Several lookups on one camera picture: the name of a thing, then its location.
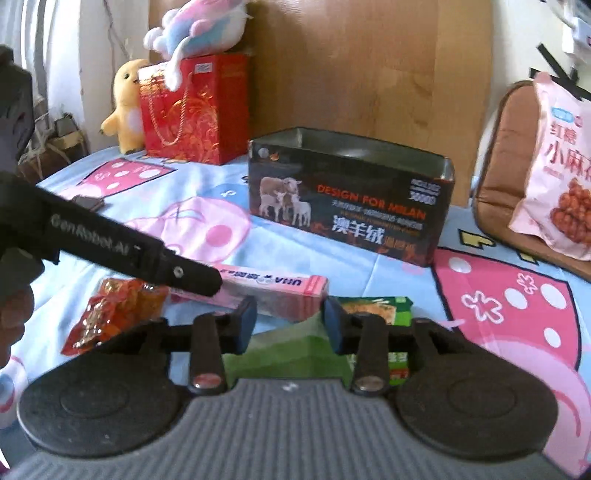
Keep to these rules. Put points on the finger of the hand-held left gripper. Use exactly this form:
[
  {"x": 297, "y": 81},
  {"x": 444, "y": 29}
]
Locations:
[{"x": 184, "y": 272}]

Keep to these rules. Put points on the red gift box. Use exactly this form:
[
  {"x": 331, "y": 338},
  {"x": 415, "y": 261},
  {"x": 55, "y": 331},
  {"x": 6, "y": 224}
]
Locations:
[{"x": 207, "y": 120}]

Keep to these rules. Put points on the printed blue blanket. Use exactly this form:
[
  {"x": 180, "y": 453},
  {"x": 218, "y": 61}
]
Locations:
[{"x": 508, "y": 323}]

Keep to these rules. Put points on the dark smartphone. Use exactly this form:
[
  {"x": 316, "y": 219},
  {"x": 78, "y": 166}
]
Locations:
[{"x": 87, "y": 203}]

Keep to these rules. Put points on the dark bedside object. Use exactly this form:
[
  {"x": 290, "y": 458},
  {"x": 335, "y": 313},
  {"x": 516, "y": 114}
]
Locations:
[{"x": 55, "y": 143}]

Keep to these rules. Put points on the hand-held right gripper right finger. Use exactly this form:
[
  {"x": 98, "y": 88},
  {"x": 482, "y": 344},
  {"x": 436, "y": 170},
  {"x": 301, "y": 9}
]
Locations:
[{"x": 334, "y": 325}]

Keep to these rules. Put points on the person's left hand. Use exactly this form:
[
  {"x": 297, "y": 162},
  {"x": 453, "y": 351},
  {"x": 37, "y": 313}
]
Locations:
[{"x": 14, "y": 318}]

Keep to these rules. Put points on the yellow plush chick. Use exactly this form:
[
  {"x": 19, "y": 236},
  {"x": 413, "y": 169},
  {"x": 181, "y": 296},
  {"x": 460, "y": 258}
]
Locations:
[{"x": 127, "y": 101}]

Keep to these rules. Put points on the wooden headboard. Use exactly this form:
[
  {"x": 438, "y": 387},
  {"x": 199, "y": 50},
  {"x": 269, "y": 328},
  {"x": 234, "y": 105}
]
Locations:
[{"x": 346, "y": 69}]

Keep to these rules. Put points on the large pink snack bag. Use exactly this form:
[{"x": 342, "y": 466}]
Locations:
[{"x": 563, "y": 161}]

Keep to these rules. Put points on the red snack packet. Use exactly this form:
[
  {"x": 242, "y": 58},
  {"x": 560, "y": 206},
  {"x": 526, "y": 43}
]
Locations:
[{"x": 115, "y": 304}]

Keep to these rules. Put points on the small dark green packet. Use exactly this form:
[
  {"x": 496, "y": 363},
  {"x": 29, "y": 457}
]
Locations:
[{"x": 383, "y": 307}]

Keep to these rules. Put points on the black tape cross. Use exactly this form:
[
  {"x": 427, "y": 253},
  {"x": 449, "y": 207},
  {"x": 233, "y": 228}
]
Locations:
[{"x": 554, "y": 62}]

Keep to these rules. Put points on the black tin box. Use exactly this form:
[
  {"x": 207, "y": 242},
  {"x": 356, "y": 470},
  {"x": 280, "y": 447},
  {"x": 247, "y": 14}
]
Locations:
[{"x": 351, "y": 203}]

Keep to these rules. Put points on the white wall charger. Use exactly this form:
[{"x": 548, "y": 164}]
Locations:
[{"x": 577, "y": 23}]

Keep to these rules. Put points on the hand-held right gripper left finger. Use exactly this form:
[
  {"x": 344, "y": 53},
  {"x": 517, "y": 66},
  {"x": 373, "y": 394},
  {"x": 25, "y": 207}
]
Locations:
[{"x": 244, "y": 323}]

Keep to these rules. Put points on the green and white snack packet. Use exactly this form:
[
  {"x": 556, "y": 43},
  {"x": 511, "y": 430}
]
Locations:
[{"x": 286, "y": 355}]

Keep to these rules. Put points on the pastel plush toy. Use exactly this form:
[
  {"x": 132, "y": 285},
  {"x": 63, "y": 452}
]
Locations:
[{"x": 203, "y": 23}]

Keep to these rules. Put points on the brown cushioned chair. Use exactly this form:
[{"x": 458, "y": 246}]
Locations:
[{"x": 503, "y": 161}]

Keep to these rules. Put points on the pink snack box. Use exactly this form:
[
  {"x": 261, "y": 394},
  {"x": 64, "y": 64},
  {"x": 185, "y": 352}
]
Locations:
[{"x": 286, "y": 290}]

